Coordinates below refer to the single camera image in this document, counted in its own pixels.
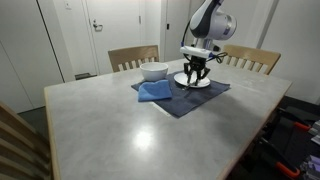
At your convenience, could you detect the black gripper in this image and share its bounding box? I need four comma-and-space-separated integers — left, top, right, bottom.
183, 54, 212, 86

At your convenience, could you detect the silver metal fork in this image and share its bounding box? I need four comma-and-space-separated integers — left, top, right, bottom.
181, 82, 198, 92

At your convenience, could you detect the white round plate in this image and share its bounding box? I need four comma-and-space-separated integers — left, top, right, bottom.
173, 71, 212, 89

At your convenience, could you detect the navy blue cloth placemat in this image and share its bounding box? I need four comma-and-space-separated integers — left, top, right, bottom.
130, 70, 231, 119

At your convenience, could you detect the white ceramic bowl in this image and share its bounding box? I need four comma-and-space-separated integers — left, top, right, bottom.
139, 61, 169, 82

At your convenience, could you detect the light blue folded cloth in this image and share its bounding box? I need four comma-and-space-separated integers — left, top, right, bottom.
137, 79, 173, 103

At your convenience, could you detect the light wooden slat-back chair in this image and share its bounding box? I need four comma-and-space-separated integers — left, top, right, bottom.
107, 44, 160, 73
220, 44, 282, 76
0, 101, 54, 180

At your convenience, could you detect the dark low floor item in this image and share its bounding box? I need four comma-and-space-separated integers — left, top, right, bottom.
74, 72, 98, 81

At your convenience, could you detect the black perforated mounting board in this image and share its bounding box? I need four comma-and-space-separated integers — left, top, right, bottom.
266, 106, 320, 174

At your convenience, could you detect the white bar wrist camera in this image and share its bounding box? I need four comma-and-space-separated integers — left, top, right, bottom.
179, 45, 216, 60

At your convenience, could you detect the black camera cable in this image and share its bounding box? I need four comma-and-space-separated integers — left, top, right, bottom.
208, 51, 229, 65

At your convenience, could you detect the silver door lever handle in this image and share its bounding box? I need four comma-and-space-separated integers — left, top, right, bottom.
92, 19, 104, 33

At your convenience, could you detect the black bar clamp orange handle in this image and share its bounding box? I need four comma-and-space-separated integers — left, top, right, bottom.
258, 135, 302, 179
278, 108, 313, 133

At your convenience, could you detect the silver metal bracket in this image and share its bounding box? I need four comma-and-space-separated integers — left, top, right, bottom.
308, 119, 320, 146

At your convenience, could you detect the aluminium extrusion rail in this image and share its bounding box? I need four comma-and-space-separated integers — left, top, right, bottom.
299, 154, 320, 180

